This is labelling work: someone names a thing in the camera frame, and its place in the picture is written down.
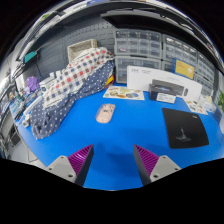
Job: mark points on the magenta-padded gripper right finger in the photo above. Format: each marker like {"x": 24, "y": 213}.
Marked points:
{"x": 163, "y": 166}

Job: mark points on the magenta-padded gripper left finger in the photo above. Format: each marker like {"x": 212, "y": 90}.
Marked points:
{"x": 63, "y": 166}

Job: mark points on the pink transparent computer mouse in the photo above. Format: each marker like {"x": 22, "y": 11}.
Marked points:
{"x": 105, "y": 114}

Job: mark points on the black mouse pad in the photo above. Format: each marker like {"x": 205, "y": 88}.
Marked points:
{"x": 183, "y": 128}

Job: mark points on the navy polka dot cloth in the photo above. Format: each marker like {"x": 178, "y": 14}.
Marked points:
{"x": 53, "y": 116}

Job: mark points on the sticker sheet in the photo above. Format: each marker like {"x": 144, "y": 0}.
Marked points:
{"x": 123, "y": 93}
{"x": 195, "y": 108}

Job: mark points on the small black box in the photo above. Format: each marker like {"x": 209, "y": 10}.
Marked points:
{"x": 156, "y": 92}

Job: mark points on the white tissue box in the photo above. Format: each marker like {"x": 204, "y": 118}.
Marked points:
{"x": 207, "y": 103}

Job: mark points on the purple object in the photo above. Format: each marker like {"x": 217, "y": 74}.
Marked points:
{"x": 32, "y": 84}

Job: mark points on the white keyboard box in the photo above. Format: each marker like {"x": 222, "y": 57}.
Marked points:
{"x": 141, "y": 78}

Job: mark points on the red blue plaid cloth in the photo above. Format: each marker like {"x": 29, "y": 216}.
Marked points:
{"x": 76, "y": 75}

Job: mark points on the yellow and red object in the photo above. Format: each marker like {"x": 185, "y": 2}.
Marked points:
{"x": 110, "y": 80}

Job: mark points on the yellow and blue box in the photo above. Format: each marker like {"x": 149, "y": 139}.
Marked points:
{"x": 184, "y": 69}

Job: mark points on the teal object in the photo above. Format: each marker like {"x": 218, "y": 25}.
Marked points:
{"x": 30, "y": 56}

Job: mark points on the white wicker basket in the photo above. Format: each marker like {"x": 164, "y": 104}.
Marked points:
{"x": 81, "y": 49}

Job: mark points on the dark wall shelf unit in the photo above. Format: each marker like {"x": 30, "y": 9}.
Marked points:
{"x": 133, "y": 20}

